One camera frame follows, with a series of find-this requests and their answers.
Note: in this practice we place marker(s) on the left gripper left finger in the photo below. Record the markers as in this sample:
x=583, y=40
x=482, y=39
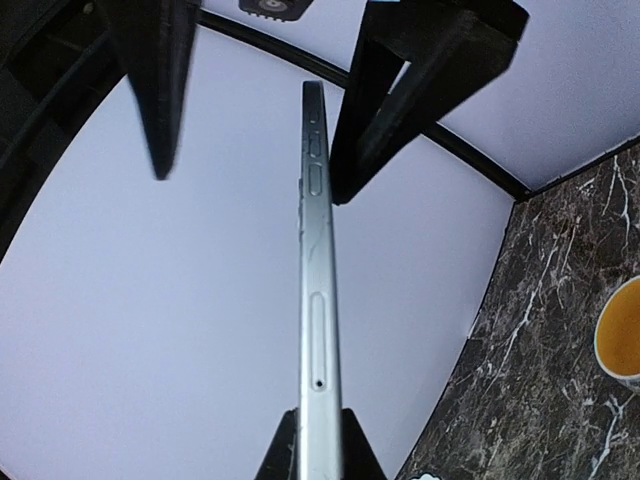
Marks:
x=281, y=459

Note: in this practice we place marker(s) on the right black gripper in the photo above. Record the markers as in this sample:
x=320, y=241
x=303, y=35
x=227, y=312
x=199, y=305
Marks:
x=58, y=65

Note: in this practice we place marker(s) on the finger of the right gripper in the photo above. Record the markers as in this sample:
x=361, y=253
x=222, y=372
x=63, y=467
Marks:
x=414, y=62

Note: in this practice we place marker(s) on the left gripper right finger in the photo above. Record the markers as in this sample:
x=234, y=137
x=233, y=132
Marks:
x=359, y=460

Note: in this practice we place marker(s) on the light blue smartphone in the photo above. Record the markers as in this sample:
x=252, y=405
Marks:
x=319, y=421

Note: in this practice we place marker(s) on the white patterned mug yellow inside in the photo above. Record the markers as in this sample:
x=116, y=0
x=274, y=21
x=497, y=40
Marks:
x=616, y=336

